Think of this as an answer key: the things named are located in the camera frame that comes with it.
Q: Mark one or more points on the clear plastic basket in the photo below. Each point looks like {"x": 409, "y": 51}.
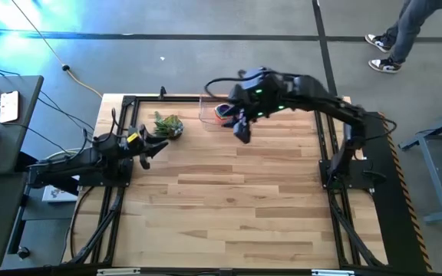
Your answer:
{"x": 207, "y": 115}

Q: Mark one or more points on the orange measuring cup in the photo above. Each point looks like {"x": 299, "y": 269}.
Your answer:
{"x": 221, "y": 119}

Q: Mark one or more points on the small black clamp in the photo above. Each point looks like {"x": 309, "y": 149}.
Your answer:
{"x": 162, "y": 92}

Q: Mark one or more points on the potted succulent plant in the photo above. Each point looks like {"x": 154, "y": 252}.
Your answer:
{"x": 169, "y": 126}

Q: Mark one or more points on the black side platform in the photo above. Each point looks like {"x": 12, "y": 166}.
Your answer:
{"x": 393, "y": 230}

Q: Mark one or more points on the grey metal table legs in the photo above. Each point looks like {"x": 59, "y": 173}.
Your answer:
{"x": 436, "y": 180}

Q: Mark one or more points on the person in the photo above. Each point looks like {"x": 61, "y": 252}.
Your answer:
{"x": 409, "y": 27}

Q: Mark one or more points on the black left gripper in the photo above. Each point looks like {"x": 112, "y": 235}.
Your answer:
{"x": 132, "y": 147}

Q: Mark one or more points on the silver metal bracket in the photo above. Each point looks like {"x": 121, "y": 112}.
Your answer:
{"x": 332, "y": 272}
{"x": 117, "y": 271}

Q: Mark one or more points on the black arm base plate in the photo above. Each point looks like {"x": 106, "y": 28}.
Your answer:
{"x": 90, "y": 180}
{"x": 328, "y": 180}

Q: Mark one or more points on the green measuring cup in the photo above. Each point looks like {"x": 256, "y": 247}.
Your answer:
{"x": 217, "y": 110}

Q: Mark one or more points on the person's shoe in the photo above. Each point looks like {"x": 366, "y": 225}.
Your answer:
{"x": 384, "y": 66}
{"x": 378, "y": 43}

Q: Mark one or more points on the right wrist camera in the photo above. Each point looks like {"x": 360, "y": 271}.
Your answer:
{"x": 254, "y": 74}

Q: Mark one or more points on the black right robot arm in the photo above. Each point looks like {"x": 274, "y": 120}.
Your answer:
{"x": 320, "y": 99}

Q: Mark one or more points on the purple measuring cup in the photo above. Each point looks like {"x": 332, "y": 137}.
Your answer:
{"x": 225, "y": 109}

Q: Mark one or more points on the black caster wheel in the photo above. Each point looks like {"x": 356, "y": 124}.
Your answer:
{"x": 23, "y": 253}

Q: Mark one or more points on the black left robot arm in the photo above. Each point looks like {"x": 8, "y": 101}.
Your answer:
{"x": 75, "y": 159}

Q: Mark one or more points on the grey desk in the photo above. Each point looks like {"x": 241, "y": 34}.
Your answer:
{"x": 17, "y": 145}

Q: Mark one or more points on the white smartphone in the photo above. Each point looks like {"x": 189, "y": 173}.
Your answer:
{"x": 9, "y": 106}

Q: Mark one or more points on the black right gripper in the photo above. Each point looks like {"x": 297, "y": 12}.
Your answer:
{"x": 251, "y": 97}

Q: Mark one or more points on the yellow black hazard tape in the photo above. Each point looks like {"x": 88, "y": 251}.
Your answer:
{"x": 408, "y": 199}

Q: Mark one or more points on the white printed paper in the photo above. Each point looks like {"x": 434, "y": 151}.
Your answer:
{"x": 56, "y": 193}

